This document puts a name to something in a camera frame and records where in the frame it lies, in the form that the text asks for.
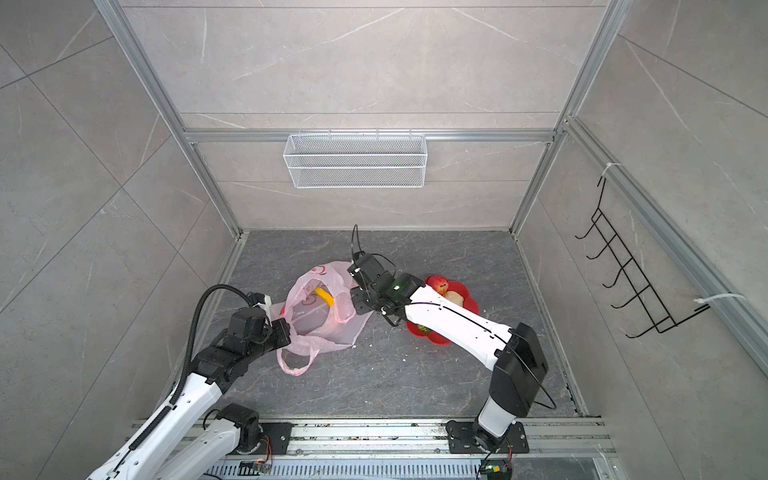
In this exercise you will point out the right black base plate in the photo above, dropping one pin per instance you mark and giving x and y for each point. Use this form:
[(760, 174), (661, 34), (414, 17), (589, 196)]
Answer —
[(468, 437)]

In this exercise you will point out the yellow fake banana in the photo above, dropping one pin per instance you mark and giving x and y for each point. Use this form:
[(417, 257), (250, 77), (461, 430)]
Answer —
[(324, 295)]

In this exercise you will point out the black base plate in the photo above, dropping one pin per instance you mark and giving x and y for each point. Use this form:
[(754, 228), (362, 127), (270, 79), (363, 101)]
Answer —
[(273, 439), (468, 437)]

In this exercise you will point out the black wire hook rack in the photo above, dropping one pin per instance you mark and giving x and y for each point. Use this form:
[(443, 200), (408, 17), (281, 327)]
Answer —
[(630, 272)]

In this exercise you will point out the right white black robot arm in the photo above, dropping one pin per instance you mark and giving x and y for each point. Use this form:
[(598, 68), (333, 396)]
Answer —
[(513, 354)]

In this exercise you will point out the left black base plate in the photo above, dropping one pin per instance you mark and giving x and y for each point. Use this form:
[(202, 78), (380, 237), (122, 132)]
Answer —
[(273, 439)]

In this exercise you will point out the beige fake fruit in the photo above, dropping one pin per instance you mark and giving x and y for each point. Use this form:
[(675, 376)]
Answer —
[(454, 297)]

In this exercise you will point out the red fake apple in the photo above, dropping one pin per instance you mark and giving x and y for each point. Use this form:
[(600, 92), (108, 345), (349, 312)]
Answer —
[(438, 283)]

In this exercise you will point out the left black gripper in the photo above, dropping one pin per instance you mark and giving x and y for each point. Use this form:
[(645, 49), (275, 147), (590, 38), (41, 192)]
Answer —
[(281, 328)]

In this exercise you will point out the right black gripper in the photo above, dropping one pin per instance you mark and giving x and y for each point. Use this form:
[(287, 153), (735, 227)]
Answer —
[(359, 306)]

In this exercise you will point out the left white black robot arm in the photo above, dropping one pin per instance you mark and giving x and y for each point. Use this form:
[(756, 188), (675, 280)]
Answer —
[(206, 376)]

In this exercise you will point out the white wire mesh basket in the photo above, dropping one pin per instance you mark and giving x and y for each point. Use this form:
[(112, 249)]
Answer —
[(356, 160)]

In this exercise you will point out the aluminium mounting rail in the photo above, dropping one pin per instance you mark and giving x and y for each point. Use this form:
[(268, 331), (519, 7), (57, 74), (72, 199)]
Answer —
[(425, 438)]

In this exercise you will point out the pink plastic bag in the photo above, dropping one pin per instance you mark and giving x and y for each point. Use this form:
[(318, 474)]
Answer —
[(315, 327)]

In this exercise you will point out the red flower-shaped plastic bowl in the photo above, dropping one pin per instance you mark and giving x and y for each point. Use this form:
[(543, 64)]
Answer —
[(469, 304)]

